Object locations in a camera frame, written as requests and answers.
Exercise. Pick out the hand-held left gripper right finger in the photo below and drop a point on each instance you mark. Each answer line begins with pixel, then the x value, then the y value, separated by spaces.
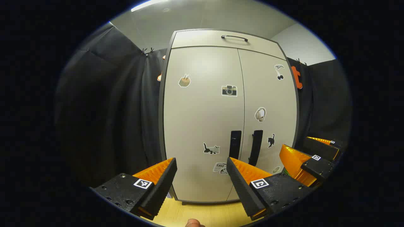
pixel 241 186

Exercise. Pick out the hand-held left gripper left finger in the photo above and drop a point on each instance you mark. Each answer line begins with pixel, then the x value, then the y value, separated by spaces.
pixel 162 186

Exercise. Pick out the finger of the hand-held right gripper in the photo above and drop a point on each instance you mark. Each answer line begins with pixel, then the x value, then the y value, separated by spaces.
pixel 320 147
pixel 317 168

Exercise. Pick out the beige double-door shoe cabinet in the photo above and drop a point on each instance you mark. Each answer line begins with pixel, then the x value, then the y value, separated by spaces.
pixel 161 126

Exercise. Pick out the shoe cabinet door camera sticker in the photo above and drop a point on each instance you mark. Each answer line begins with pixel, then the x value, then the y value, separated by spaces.
pixel 199 126

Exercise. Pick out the shoe cabinet door headphone sticker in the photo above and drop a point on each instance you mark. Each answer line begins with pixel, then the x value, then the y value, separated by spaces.
pixel 271 94

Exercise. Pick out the beige cabinet drawer front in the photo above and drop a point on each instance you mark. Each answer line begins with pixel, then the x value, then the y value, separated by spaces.
pixel 202 39

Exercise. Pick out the striped green watermelon toy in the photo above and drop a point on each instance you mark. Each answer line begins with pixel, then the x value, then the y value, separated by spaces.
pixel 285 172

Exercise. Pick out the black backdrop cloth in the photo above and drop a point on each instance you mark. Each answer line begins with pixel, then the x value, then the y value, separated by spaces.
pixel 104 110

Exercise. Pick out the ceiling light strip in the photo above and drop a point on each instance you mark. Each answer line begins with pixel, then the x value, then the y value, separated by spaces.
pixel 148 5

